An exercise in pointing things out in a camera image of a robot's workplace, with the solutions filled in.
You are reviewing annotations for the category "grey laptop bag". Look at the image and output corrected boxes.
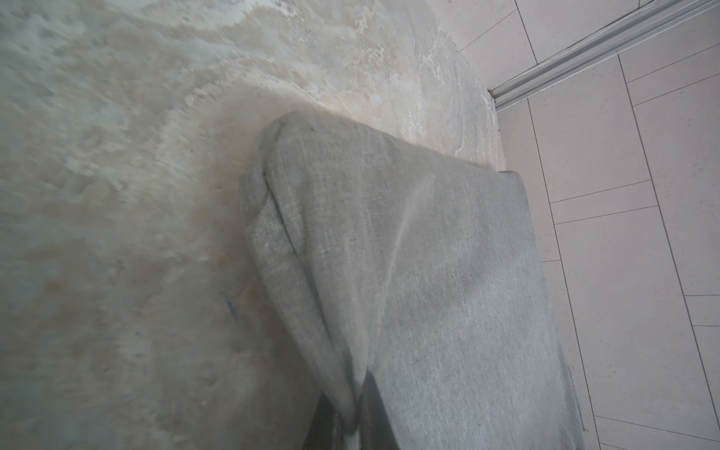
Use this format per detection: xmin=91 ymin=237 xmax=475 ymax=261
xmin=242 ymin=112 xmax=585 ymax=449

